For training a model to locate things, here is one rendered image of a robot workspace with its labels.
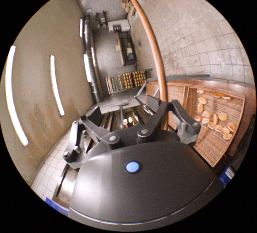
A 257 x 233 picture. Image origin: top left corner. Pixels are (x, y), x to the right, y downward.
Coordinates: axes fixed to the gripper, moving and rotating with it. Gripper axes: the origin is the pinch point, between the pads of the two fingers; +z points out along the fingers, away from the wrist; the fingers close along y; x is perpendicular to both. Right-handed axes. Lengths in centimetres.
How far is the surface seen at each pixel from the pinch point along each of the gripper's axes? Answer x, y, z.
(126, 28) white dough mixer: 351, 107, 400
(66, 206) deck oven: -55, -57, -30
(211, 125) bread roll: -38, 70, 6
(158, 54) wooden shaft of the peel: 13.7, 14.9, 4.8
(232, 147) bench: -48, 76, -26
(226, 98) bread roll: -11, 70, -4
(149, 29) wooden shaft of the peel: 24.4, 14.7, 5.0
